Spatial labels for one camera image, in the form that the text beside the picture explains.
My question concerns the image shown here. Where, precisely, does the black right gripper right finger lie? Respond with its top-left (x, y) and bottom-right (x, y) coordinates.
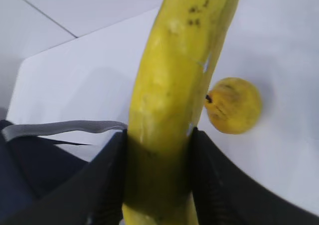
top-left (189, 128), bottom-right (319, 225)

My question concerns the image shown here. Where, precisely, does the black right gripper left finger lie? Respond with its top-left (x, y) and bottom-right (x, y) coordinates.
top-left (0, 129), bottom-right (128, 225)

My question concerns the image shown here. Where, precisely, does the navy blue lunch bag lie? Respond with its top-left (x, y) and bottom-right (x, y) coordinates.
top-left (0, 119), bottom-right (128, 225)

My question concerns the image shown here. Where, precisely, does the yellow banana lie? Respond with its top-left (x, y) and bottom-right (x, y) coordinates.
top-left (123, 0), bottom-right (239, 225)

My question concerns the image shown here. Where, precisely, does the yellow pear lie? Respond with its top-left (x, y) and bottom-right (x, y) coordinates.
top-left (204, 77), bottom-right (263, 135)

